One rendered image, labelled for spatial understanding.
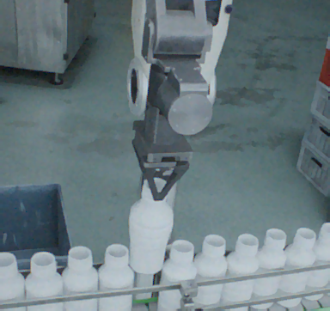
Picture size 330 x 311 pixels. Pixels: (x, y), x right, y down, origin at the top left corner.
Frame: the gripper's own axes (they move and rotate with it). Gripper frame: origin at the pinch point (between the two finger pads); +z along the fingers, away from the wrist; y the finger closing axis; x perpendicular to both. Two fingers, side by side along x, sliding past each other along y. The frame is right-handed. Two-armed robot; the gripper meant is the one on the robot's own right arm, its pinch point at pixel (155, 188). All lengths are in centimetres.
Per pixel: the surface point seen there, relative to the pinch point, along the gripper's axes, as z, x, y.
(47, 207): 41, -12, -55
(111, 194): 131, 37, -190
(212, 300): 22.6, 12.0, 3.3
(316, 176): 124, 172, -186
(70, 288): 16.5, -13.4, 2.5
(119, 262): 12.2, -5.5, 2.2
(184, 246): 12.4, 6.5, -0.5
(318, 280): 21.8, 34.3, 3.2
